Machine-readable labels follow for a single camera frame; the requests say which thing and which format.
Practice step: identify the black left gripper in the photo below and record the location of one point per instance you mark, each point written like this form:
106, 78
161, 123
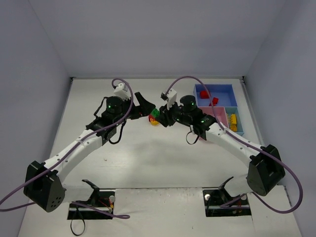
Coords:
136, 111

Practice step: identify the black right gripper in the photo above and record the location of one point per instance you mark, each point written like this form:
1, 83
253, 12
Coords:
165, 117

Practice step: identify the long green lego brick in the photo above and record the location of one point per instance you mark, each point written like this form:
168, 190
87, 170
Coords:
155, 113

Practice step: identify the yellow butterfly lego piece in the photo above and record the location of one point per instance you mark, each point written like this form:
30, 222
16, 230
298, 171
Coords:
154, 122

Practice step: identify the red long lego brick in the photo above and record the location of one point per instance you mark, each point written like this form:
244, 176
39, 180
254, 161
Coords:
203, 94

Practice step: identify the small red lego brick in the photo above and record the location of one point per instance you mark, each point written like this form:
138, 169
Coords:
214, 102

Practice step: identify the yellow long lego brick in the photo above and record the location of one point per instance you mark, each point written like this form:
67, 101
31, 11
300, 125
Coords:
232, 119

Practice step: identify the small yellow lego brick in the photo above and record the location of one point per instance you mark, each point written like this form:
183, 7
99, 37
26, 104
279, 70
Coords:
233, 128

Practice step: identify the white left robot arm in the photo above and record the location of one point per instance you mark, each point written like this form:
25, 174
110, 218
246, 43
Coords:
44, 181

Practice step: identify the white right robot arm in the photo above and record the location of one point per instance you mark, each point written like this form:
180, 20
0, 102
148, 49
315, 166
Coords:
264, 170

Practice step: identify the blue pink compartment tray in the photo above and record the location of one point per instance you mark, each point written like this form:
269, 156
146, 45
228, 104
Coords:
227, 103

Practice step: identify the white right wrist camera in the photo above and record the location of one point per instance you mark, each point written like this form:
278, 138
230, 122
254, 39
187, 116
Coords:
169, 97

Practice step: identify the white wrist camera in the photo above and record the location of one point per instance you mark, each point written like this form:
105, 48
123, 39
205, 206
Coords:
121, 91
169, 97

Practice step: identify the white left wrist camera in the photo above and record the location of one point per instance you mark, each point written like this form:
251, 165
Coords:
121, 91

